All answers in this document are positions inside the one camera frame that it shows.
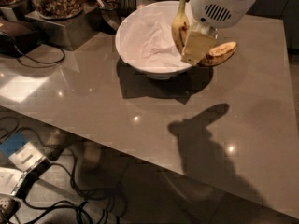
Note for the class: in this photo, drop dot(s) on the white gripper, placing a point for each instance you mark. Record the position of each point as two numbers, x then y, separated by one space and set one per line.
216 11

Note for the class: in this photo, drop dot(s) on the yellow spotted banana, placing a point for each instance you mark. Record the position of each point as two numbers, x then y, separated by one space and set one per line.
180 28

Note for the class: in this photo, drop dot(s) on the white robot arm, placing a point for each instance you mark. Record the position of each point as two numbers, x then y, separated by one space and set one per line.
208 17

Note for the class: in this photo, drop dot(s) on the white ceramic bowl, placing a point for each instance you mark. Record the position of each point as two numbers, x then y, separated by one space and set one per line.
160 73

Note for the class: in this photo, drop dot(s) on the white paper napkin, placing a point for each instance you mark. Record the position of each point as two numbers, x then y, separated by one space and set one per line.
147 41

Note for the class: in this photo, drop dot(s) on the grey metal stand block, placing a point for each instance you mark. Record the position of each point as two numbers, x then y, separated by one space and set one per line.
71 33

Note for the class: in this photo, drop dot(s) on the dark brown device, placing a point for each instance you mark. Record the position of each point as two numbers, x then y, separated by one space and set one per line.
17 37

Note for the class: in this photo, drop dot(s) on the blue white box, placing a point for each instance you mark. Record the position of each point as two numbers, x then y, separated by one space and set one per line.
21 152

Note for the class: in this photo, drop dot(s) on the white box on floor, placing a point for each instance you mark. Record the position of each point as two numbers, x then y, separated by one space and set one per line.
10 181

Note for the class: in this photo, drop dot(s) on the power strip on floor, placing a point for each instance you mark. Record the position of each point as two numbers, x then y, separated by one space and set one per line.
7 209

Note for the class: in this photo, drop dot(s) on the black wire mesh cup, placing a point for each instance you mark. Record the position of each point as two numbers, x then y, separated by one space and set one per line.
126 7

